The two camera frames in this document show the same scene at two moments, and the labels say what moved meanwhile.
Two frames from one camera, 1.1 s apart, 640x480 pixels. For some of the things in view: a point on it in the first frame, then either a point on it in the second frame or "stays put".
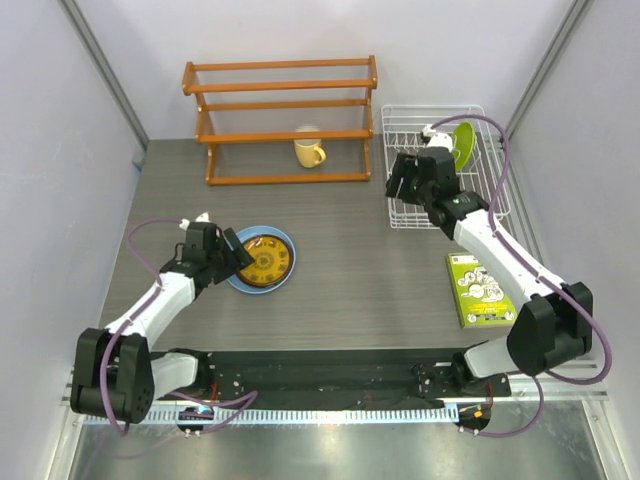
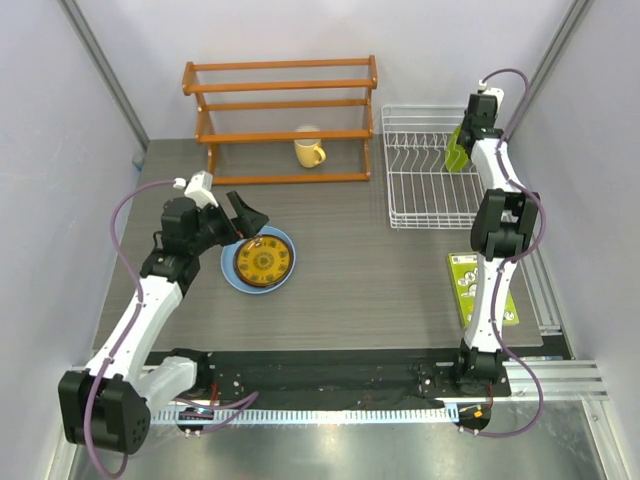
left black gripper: x=237 y=258 to x=247 y=222
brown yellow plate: x=272 y=265 stays put
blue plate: x=274 y=262 stays put
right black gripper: x=407 y=166 to x=464 y=122
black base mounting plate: x=335 y=378 stays put
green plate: x=463 y=139 stays put
